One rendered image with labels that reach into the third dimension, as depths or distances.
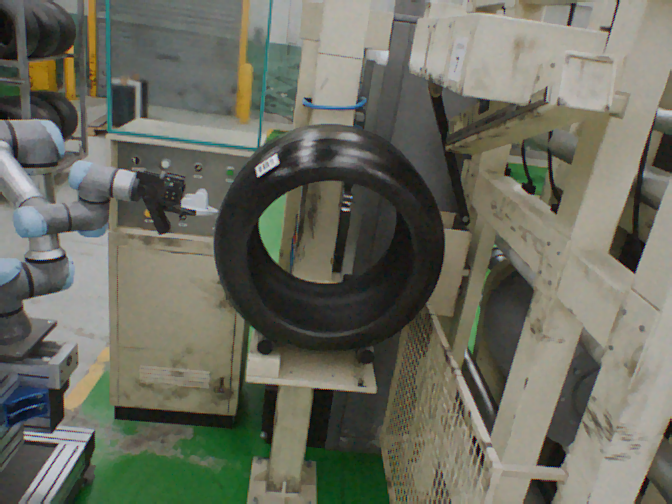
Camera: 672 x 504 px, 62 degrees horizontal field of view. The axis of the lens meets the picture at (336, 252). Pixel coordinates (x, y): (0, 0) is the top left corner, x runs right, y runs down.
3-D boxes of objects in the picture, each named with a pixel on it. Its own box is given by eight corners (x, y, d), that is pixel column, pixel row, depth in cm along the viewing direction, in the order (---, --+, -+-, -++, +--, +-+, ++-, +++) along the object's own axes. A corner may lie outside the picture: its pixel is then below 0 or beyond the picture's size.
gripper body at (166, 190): (182, 184, 138) (133, 172, 136) (177, 216, 141) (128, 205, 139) (188, 176, 145) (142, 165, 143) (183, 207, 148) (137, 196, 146)
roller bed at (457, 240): (399, 286, 201) (414, 208, 190) (439, 290, 202) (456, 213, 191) (408, 312, 182) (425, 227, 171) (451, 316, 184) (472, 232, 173)
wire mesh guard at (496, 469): (379, 438, 213) (413, 273, 188) (383, 438, 214) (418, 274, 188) (422, 700, 130) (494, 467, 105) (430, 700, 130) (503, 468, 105)
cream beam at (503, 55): (405, 73, 160) (415, 18, 154) (490, 85, 162) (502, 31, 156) (457, 97, 103) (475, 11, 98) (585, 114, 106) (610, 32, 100)
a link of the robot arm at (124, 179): (111, 201, 138) (121, 193, 146) (129, 206, 139) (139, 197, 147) (114, 173, 136) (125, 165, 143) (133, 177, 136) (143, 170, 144)
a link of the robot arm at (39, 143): (16, 293, 176) (-6, 117, 160) (64, 283, 187) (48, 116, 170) (31, 305, 168) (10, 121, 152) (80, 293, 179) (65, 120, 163)
